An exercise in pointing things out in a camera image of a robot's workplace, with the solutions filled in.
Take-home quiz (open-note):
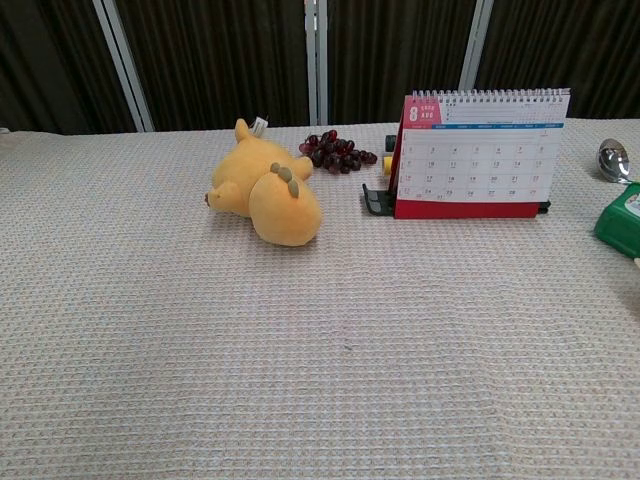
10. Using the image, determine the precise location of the black plastic stand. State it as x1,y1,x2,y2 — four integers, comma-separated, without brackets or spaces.
361,182,552,219

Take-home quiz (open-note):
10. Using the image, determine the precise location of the red white desk calendar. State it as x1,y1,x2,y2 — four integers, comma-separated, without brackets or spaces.
393,87,572,220

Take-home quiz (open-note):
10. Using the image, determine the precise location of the yellow plush bear toy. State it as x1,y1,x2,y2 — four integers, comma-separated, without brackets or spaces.
203,117,324,247

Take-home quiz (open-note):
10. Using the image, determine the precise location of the dark red grape bunch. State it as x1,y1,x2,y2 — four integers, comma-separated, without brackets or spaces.
298,129,379,175

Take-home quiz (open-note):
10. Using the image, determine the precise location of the beige woven tablecloth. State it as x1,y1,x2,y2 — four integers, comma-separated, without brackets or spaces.
0,117,640,480

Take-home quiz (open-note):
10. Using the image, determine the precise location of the dark brown partition panel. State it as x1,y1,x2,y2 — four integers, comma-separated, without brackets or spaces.
114,0,311,132
325,0,477,126
0,0,138,135
474,0,640,120

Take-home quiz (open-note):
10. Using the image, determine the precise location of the green box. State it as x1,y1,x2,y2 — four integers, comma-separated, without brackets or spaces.
593,181,640,259

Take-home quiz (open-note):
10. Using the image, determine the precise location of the silver metal spoon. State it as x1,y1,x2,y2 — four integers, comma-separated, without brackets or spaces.
597,137,640,184

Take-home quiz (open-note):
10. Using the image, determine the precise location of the grey upright partition post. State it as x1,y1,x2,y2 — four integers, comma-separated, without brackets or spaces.
303,0,330,127

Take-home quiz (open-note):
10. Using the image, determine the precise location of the grey slanted partition post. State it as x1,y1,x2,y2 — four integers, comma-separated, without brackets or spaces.
458,0,496,92
92,0,155,133

